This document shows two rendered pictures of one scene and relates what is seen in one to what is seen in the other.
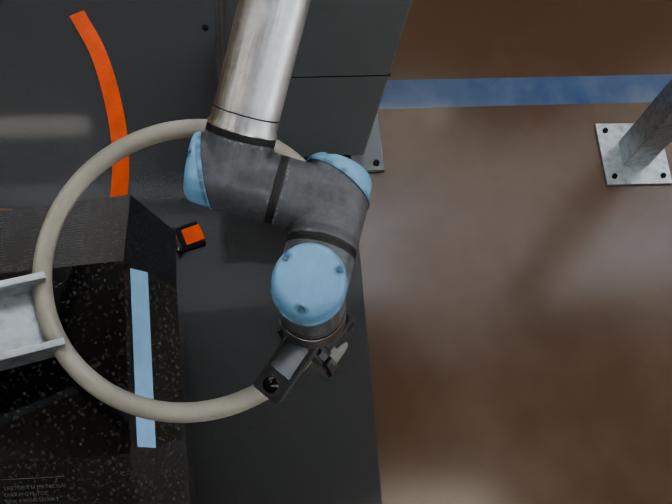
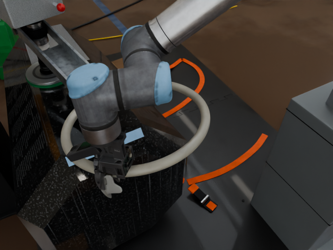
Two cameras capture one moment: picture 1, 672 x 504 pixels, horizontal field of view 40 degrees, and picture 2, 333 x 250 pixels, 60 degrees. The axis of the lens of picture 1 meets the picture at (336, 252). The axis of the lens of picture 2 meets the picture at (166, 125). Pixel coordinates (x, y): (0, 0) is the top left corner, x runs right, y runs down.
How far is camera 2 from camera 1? 0.97 m
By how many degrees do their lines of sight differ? 47
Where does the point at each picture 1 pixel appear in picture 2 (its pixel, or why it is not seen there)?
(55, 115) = (225, 146)
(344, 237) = (121, 82)
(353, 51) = (319, 194)
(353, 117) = (303, 233)
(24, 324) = not seen: hidden behind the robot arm
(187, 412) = (64, 141)
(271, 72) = (180, 8)
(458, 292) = not seen: outside the picture
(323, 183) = (146, 63)
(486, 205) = not seen: outside the picture
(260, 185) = (132, 47)
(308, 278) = (86, 72)
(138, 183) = (219, 179)
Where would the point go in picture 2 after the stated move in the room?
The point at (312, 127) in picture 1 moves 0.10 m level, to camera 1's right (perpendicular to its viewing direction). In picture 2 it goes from (285, 221) to (293, 239)
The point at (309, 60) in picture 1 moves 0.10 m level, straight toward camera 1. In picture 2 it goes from (299, 181) to (279, 186)
